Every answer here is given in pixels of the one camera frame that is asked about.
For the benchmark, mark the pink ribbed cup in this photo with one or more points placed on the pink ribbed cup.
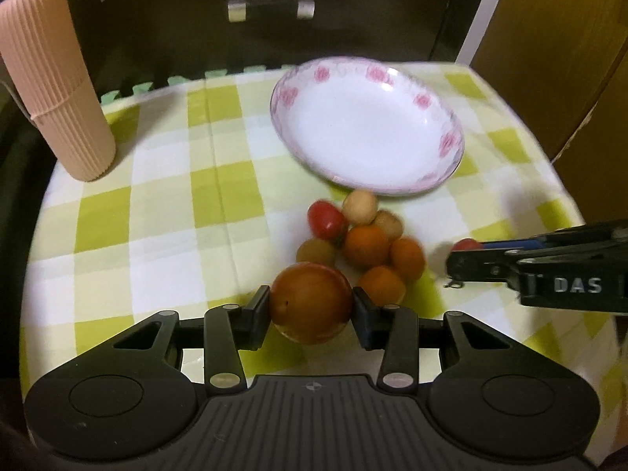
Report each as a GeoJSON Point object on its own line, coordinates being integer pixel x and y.
{"type": "Point", "coordinates": [54, 78]}

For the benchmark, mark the green checkered tablecloth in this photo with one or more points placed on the green checkered tablecloth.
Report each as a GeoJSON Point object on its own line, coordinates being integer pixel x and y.
{"type": "Point", "coordinates": [162, 196]}

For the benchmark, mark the cardboard box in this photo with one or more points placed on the cardboard box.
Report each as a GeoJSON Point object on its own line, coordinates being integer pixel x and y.
{"type": "Point", "coordinates": [559, 49]}

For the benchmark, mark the rubber band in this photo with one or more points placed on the rubber band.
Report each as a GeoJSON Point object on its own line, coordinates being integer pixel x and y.
{"type": "Point", "coordinates": [64, 107]}

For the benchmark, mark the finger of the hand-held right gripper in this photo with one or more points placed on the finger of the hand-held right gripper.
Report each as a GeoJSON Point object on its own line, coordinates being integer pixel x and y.
{"type": "Point", "coordinates": [515, 243]}
{"type": "Point", "coordinates": [478, 266]}

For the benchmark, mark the green foam mat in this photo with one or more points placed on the green foam mat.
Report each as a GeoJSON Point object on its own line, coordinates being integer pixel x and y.
{"type": "Point", "coordinates": [176, 80]}

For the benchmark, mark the red cherry tomato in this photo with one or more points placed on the red cherry tomato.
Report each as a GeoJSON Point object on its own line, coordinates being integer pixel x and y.
{"type": "Point", "coordinates": [325, 219]}
{"type": "Point", "coordinates": [466, 245]}

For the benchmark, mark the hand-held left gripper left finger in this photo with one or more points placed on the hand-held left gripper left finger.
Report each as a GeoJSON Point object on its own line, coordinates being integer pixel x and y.
{"type": "Point", "coordinates": [255, 315]}

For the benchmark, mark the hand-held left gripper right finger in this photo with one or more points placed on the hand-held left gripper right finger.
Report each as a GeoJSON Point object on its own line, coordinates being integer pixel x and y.
{"type": "Point", "coordinates": [365, 318]}

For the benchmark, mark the small orange kumquat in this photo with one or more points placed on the small orange kumquat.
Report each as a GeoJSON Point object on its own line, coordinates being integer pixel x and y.
{"type": "Point", "coordinates": [365, 247]}

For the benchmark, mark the large red tomato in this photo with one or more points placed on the large red tomato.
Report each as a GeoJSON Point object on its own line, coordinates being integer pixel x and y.
{"type": "Point", "coordinates": [311, 301]}

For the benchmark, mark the orange cherry tomato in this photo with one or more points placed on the orange cherry tomato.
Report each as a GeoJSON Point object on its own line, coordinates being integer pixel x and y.
{"type": "Point", "coordinates": [407, 259]}
{"type": "Point", "coordinates": [380, 285]}

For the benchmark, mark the white plate with pink flowers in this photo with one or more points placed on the white plate with pink flowers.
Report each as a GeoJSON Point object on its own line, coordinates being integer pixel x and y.
{"type": "Point", "coordinates": [368, 127]}

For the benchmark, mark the brown longan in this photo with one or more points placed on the brown longan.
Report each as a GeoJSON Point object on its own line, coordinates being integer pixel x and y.
{"type": "Point", "coordinates": [387, 223]}
{"type": "Point", "coordinates": [315, 251]}
{"type": "Point", "coordinates": [360, 207]}

